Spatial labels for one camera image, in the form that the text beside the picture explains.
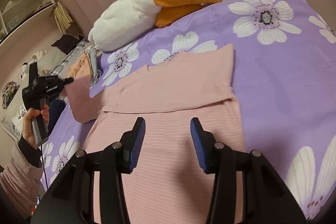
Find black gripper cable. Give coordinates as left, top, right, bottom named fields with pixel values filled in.
left=39, top=144, right=50, bottom=192

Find navy blue cloth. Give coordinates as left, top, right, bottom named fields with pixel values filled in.
left=48, top=99, right=66, bottom=135

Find pink striped knit garment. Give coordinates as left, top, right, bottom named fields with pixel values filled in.
left=66, top=44, right=245, bottom=223

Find person's left hand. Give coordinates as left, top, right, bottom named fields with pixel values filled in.
left=22, top=104, right=50, bottom=149

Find hanging yellow tassel item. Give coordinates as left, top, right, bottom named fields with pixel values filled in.
left=53, top=2, right=74, bottom=33

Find plaid grey pillow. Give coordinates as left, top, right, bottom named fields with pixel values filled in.
left=46, top=39, right=90, bottom=79

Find purple floral bed sheet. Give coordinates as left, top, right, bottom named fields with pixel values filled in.
left=41, top=0, right=335, bottom=222

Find folded orange printed garment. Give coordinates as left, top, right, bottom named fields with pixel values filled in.
left=67, top=51, right=93, bottom=79

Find dark brown cloth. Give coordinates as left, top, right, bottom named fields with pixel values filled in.
left=51, top=34, right=84, bottom=55

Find white goose plush toy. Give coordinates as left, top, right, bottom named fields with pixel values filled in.
left=88, top=0, right=221, bottom=52

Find folded grey garment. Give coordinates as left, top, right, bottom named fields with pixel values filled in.
left=87, top=48, right=101, bottom=86

